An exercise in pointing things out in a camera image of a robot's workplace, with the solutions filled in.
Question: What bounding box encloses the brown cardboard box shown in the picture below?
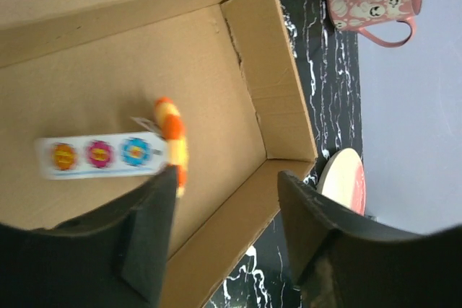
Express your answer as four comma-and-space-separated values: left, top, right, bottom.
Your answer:
1, 0, 317, 307

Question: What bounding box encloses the cream pink floral plate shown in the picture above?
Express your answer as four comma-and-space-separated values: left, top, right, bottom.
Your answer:
316, 148, 366, 216

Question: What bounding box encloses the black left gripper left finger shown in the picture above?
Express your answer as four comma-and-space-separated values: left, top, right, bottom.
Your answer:
1, 166, 178, 307

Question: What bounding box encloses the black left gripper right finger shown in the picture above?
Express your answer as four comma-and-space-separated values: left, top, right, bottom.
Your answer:
277, 171, 461, 307

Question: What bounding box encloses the orange sunflower plush toy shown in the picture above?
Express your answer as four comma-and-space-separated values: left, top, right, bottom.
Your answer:
154, 97, 189, 198

